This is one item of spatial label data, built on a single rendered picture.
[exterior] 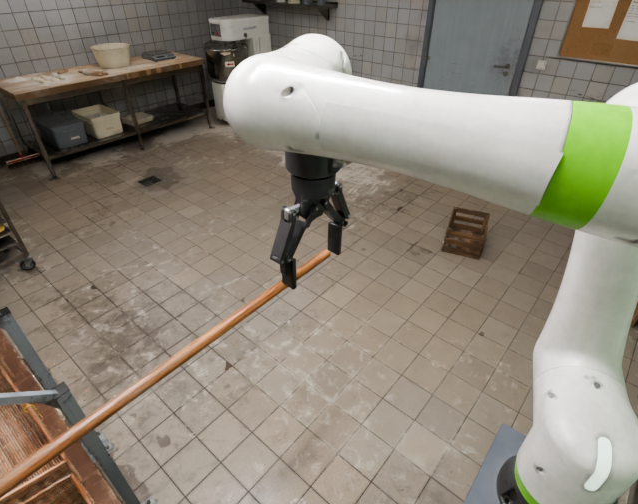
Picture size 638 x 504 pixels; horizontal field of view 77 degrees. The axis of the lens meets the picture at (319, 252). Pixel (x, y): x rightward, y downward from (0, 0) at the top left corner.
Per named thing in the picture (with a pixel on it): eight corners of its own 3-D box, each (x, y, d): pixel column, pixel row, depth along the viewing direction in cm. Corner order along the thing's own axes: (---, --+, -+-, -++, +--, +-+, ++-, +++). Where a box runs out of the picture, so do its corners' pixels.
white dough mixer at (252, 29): (232, 131, 556) (218, 22, 477) (206, 121, 586) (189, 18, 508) (279, 114, 612) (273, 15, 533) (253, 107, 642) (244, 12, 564)
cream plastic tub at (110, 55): (106, 71, 456) (100, 50, 444) (89, 65, 478) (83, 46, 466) (141, 65, 482) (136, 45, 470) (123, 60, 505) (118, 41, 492)
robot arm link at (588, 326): (603, 366, 76) (724, 62, 47) (617, 443, 64) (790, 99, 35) (528, 351, 81) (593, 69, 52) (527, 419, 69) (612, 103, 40)
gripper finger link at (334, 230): (328, 222, 80) (330, 220, 80) (327, 250, 84) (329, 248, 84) (340, 227, 78) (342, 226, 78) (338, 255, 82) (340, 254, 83)
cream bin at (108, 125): (97, 140, 466) (90, 119, 452) (77, 130, 492) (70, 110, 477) (126, 131, 489) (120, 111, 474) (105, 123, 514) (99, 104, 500)
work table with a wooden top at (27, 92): (52, 180, 433) (14, 94, 379) (24, 160, 475) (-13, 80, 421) (215, 127, 567) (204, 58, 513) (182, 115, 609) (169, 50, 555)
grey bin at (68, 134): (59, 150, 440) (50, 129, 426) (41, 140, 467) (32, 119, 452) (91, 141, 462) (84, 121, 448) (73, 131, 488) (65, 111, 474)
